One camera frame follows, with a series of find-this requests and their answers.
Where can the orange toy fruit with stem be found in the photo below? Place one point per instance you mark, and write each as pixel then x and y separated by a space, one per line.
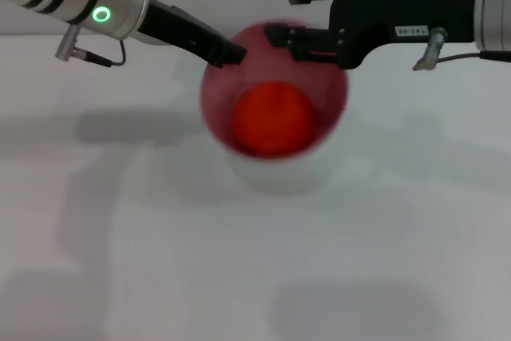
pixel 274 119

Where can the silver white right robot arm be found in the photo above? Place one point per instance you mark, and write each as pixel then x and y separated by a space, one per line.
pixel 495 1

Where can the pink plastic bowl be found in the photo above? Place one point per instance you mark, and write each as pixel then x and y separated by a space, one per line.
pixel 259 69

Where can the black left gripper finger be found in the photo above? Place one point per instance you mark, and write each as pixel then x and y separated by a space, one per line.
pixel 229 53

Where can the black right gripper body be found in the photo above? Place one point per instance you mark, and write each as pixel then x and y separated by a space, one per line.
pixel 403 13

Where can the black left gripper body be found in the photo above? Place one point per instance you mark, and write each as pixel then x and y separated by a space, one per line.
pixel 179 31

